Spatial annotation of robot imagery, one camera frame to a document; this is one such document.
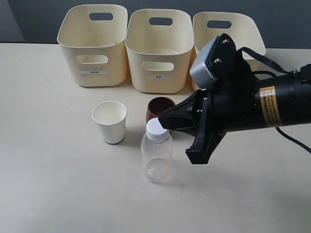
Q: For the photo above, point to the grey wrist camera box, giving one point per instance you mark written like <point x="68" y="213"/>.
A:
<point x="206" y="65"/>

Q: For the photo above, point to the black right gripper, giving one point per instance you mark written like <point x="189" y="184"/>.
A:
<point x="229" y="106"/>

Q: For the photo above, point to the white paper cup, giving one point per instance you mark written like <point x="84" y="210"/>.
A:
<point x="110" y="117"/>

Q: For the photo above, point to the left cream plastic bin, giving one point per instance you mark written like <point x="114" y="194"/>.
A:
<point x="92" y="40"/>

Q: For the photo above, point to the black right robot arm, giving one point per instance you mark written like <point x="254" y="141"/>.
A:
<point x="284" y="100"/>

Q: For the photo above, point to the brown wooden cup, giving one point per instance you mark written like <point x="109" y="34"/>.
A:
<point x="158" y="105"/>

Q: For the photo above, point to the right cream plastic bin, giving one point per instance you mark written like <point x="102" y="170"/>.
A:
<point x="241" y="28"/>

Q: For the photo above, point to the middle cream plastic bin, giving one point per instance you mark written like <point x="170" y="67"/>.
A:
<point x="159" y="44"/>

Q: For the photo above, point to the cream plastic bin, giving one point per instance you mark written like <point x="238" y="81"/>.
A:
<point x="159" y="44"/>
<point x="241" y="28"/>
<point x="92" y="40"/>

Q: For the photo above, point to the clear plastic bottle white cap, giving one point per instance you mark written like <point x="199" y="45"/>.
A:
<point x="157" y="152"/>

